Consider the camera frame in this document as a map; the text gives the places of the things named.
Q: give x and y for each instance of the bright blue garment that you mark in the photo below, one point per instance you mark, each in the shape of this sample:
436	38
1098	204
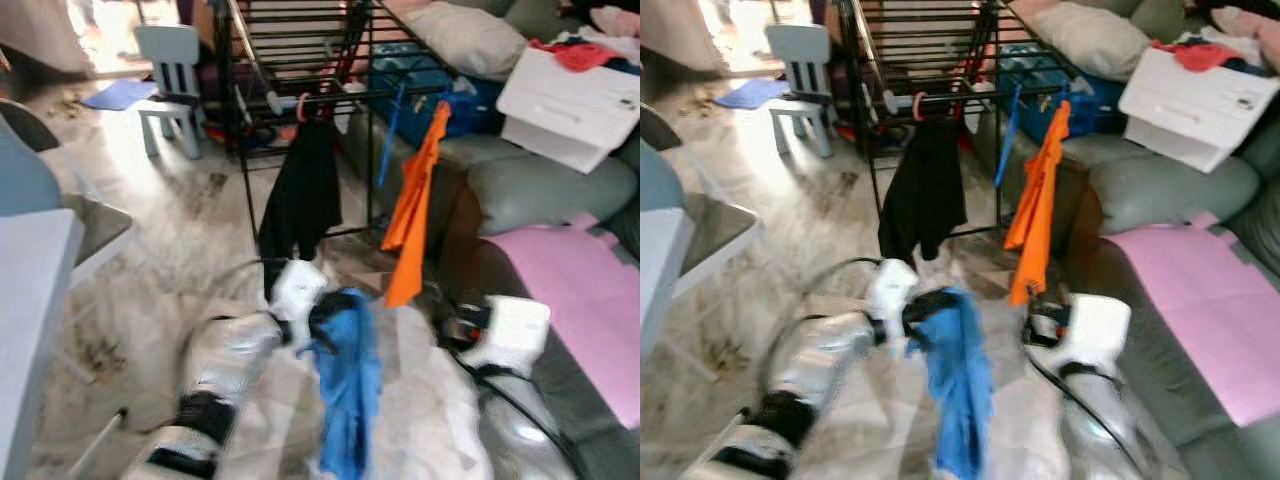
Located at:
960	390
350	390

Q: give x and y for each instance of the orange t-shirt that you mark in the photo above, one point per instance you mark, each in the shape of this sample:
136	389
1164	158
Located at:
412	220
1035	220

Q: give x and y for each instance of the black garment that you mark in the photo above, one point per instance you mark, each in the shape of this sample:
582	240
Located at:
920	195
300	200

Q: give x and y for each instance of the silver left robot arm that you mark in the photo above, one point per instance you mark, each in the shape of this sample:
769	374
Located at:
225	360
820	360

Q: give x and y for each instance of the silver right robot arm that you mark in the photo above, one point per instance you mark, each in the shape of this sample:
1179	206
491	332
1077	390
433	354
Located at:
1100	430
520	440

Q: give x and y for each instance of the pink mat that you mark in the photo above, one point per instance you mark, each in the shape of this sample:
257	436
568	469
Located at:
1200	300
580	300

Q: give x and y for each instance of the grey green leather sofa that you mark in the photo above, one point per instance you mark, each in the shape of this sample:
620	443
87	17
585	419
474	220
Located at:
540	185
1170	185

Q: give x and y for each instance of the white folding table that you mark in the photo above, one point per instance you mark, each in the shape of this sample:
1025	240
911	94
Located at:
662	270
35	330

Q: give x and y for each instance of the black metal drying rack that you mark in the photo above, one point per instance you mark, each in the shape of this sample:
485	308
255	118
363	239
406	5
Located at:
960	98
350	98

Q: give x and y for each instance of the white grey folding chair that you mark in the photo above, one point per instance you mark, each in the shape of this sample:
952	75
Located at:
100	225
720	235

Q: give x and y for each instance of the blue plastic storage box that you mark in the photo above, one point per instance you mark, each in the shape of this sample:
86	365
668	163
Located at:
1095	105
470	105

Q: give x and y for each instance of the white drawer box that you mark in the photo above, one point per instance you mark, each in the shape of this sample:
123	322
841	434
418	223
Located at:
1195	105
565	110

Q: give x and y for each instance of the blue grey chair cover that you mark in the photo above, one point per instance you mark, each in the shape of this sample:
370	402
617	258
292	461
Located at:
20	170
655	170

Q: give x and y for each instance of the blue floor mat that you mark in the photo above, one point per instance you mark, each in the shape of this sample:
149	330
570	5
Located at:
120	95
750	93

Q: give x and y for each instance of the pale plastic child chair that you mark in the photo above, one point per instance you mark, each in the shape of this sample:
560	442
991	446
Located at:
800	60
170	60

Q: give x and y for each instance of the beige pillow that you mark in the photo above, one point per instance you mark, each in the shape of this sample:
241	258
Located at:
1095	40
465	40

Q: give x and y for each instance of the red cloth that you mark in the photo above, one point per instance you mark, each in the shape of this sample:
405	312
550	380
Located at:
1200	55
575	55

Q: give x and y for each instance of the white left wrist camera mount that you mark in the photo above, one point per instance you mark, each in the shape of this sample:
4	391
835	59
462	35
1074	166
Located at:
298	285
892	285

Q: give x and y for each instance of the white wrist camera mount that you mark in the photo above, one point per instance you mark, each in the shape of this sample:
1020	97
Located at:
892	285
518	330
298	285
1097	330

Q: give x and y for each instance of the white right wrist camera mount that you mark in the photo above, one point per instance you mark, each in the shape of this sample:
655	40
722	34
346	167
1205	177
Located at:
518	330
1097	330

